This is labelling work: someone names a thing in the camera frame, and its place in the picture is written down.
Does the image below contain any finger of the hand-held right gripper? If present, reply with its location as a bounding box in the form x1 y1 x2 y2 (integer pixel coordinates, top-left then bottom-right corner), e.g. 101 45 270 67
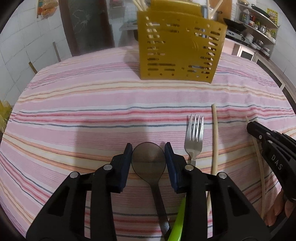
246 121 296 153

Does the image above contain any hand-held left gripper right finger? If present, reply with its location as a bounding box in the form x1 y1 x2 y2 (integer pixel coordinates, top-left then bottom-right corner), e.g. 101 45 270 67
164 142 271 241

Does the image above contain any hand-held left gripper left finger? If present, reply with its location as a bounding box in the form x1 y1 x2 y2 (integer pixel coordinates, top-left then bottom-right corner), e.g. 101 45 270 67
25 143 133 241

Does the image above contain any metal spoon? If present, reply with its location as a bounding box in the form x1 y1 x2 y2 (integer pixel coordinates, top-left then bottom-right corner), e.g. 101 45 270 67
131 141 171 235

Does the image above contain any yellow perforated utensil holder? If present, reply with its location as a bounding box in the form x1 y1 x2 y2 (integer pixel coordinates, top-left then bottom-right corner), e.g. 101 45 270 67
136 0 228 83

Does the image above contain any person's right hand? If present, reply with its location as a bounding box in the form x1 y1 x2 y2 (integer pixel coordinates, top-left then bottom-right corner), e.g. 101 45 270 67
265 189 295 227

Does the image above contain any metal fork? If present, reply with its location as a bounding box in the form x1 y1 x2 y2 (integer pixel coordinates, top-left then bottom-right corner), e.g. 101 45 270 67
184 114 204 166

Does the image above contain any pink striped tablecloth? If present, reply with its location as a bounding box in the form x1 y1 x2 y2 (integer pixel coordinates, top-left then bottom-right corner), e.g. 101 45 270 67
0 45 296 241

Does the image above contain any kitchen counter cabinet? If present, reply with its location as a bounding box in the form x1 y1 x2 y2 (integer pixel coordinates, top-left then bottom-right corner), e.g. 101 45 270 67
231 38 296 93

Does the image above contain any gas stove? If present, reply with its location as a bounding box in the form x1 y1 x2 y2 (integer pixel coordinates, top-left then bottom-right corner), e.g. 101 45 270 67
225 29 252 44

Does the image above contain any row of condiment bottles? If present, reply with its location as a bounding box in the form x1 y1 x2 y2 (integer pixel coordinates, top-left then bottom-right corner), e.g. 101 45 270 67
249 14 277 39

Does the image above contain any black wok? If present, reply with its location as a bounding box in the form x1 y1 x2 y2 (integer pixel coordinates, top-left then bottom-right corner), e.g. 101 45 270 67
223 18 247 32

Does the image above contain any white corner shelf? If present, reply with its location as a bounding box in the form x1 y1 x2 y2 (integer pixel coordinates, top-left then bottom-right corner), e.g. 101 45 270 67
236 2 279 44

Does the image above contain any large plastic bottle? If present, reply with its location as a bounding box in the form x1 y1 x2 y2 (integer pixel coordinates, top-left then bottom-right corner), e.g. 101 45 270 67
239 9 251 24

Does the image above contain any black pan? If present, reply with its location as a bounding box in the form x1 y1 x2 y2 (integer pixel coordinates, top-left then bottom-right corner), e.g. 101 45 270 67
251 3 270 18

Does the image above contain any steel cooking pot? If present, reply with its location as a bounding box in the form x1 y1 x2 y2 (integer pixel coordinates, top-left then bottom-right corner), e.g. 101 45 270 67
209 10 223 21

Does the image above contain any wooden cutting board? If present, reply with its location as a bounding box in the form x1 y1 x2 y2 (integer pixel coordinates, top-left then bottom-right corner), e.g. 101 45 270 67
218 0 232 19

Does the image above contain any yellow plastic bag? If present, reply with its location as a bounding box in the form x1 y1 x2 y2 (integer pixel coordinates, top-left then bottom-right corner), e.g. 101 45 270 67
0 100 12 133

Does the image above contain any metal sink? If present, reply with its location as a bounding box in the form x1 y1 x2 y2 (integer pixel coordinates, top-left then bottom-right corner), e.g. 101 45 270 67
119 21 139 44

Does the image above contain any dark wooden door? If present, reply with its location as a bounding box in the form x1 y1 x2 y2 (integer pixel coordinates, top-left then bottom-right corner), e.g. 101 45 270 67
59 0 115 57

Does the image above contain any orange hanging plastic bag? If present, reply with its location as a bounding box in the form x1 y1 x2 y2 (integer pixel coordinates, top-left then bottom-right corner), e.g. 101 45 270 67
37 0 58 18

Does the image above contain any yellow wall poster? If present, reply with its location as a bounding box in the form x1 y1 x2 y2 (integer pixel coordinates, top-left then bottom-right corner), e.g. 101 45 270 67
267 8 278 24

